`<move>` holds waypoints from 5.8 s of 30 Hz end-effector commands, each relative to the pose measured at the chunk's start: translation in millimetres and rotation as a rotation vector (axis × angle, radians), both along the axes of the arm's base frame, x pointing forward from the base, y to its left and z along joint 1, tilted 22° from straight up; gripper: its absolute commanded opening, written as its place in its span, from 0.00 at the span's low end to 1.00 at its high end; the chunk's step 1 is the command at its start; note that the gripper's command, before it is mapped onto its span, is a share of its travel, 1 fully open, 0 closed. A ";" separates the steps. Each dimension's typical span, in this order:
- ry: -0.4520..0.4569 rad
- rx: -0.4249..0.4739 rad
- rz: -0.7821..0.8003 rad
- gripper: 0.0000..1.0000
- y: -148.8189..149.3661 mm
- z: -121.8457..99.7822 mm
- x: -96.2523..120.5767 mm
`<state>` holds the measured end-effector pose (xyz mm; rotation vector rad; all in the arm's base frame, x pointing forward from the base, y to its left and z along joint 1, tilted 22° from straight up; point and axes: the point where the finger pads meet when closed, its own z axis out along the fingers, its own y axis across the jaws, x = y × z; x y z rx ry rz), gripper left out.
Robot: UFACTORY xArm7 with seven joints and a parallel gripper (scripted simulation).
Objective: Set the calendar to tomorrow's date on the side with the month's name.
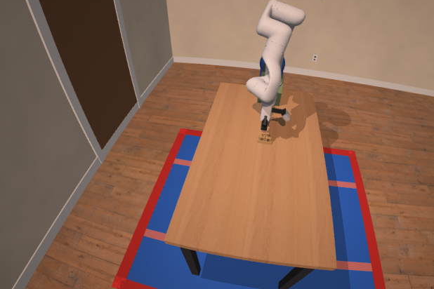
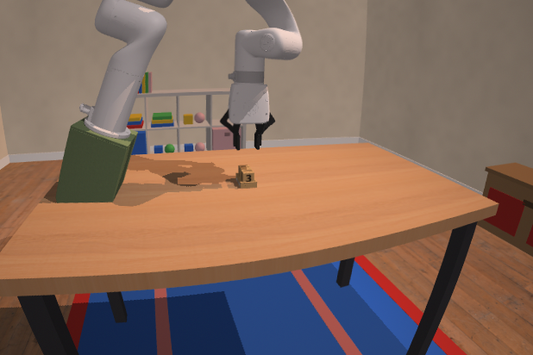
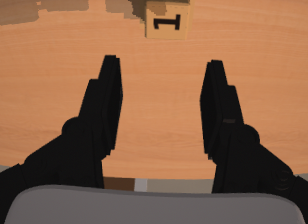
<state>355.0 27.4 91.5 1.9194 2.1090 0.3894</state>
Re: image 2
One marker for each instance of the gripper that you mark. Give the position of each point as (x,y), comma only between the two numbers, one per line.
(248,104)

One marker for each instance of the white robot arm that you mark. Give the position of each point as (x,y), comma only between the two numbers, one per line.
(143,28)

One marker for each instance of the tan number cube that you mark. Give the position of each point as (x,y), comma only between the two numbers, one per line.
(247,175)
(242,167)

